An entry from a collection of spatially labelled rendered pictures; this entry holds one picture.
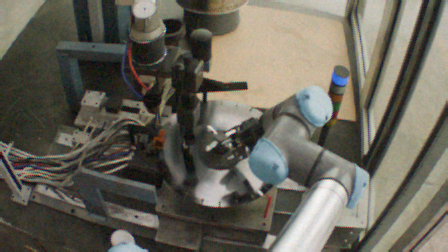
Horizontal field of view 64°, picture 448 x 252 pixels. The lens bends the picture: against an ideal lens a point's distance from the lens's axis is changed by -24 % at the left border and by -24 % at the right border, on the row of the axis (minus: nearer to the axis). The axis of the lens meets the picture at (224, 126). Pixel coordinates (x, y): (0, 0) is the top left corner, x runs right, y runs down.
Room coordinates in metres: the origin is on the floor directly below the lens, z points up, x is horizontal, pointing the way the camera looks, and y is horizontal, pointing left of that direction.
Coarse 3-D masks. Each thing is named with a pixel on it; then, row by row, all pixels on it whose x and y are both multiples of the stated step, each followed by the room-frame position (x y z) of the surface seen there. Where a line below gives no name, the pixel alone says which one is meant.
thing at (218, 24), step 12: (180, 0) 1.38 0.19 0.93; (192, 0) 1.33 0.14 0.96; (204, 0) 1.32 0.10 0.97; (216, 0) 1.32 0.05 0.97; (228, 0) 1.34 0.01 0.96; (240, 0) 1.37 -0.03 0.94; (192, 12) 1.38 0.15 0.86; (204, 12) 1.32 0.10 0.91; (216, 12) 1.32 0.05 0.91; (228, 12) 1.34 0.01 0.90; (192, 24) 1.37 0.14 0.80; (204, 24) 1.36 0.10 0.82; (216, 24) 1.36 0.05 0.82; (228, 24) 1.38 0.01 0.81
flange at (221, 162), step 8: (208, 136) 0.71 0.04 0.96; (200, 144) 0.69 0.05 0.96; (208, 144) 0.69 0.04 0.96; (200, 152) 0.66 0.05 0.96; (208, 152) 0.66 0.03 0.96; (216, 152) 0.66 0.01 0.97; (224, 152) 0.66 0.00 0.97; (208, 160) 0.64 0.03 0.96; (216, 160) 0.64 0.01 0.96; (224, 160) 0.64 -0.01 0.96; (232, 160) 0.64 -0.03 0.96
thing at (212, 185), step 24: (168, 120) 0.76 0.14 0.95; (216, 120) 0.77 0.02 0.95; (240, 120) 0.78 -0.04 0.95; (168, 144) 0.69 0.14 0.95; (168, 168) 0.61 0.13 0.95; (192, 168) 0.62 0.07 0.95; (216, 168) 0.62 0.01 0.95; (240, 168) 0.63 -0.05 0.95; (192, 192) 0.55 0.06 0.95; (216, 192) 0.56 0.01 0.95; (240, 192) 0.56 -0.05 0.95; (264, 192) 0.56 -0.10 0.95
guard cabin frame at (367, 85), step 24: (384, 24) 1.05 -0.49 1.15; (432, 24) 0.71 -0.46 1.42; (360, 48) 1.34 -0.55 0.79; (384, 48) 1.01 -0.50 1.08; (408, 48) 0.79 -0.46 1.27; (360, 72) 1.19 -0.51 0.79; (360, 96) 1.09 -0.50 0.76; (384, 120) 0.78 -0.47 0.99; (384, 144) 0.71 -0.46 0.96; (432, 216) 0.30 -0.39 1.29; (408, 240) 0.30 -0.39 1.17
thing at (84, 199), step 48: (144, 0) 0.65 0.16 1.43; (144, 48) 0.67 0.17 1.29; (144, 96) 0.68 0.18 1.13; (144, 144) 0.71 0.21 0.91; (48, 192) 0.59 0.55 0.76; (96, 192) 0.54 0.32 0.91; (144, 192) 0.52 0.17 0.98; (288, 192) 0.68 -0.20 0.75; (192, 240) 0.47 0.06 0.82; (240, 240) 0.51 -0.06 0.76
